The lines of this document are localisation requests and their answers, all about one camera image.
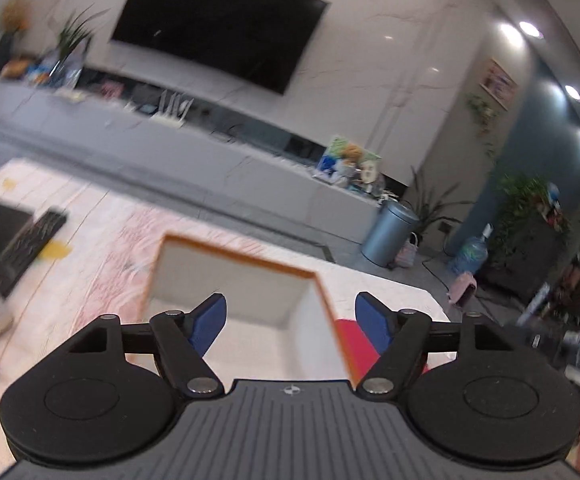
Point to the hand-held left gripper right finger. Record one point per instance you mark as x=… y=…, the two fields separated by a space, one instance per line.
x=372 y=322

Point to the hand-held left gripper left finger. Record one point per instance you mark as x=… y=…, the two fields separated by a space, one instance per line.
x=209 y=327

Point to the black remote control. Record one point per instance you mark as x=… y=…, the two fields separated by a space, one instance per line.
x=27 y=252

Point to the framed wall picture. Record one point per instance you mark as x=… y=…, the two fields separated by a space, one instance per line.
x=499 y=82

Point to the green plant in glass vase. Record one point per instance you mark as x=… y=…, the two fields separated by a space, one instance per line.
x=77 y=35

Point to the blue water jug with pump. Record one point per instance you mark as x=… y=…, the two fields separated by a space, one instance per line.
x=470 y=255

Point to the snack bags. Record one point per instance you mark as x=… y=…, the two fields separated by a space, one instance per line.
x=16 y=67

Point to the blue grey trash can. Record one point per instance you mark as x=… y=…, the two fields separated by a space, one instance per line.
x=387 y=232

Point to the ceiling spot light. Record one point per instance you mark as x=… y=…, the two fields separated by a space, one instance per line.
x=530 y=29
x=572 y=92

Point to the white upright pole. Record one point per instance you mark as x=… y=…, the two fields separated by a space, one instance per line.
x=534 y=305

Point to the hanging vine plant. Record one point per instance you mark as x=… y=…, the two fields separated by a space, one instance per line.
x=482 y=115

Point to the green printed picture board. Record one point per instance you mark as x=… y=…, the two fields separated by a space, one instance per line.
x=355 y=152

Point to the white round fan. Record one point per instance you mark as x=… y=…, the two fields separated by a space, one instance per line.
x=368 y=171

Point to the brown teddy bear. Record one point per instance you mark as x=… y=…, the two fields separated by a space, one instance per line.
x=352 y=152

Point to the dried flower bouquet in vase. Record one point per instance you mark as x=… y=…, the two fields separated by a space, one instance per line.
x=11 y=35

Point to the black wall television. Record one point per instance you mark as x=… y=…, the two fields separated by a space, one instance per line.
x=220 y=25

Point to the pink box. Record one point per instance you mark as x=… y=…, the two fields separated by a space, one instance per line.
x=112 y=88

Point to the large leafy plant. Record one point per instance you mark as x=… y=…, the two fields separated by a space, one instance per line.
x=525 y=205

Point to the pink stool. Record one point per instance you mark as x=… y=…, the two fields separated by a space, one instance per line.
x=462 y=287

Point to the white storage box orange rim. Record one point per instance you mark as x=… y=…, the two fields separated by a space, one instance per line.
x=230 y=285

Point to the pink checkered bag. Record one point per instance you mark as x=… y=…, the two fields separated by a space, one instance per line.
x=406 y=255

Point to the long leaf potted plant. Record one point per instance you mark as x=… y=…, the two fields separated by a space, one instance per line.
x=435 y=205

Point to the white printed table cloth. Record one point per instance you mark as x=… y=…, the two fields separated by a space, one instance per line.
x=95 y=240

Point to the red flat mat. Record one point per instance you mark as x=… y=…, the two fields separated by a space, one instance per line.
x=347 y=335

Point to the dark cabinet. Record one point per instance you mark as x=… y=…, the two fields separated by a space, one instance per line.
x=525 y=265

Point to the white router with antennas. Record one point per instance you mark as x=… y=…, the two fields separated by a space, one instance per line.
x=172 y=110

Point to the white marble television console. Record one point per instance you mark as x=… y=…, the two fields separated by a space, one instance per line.
x=195 y=160

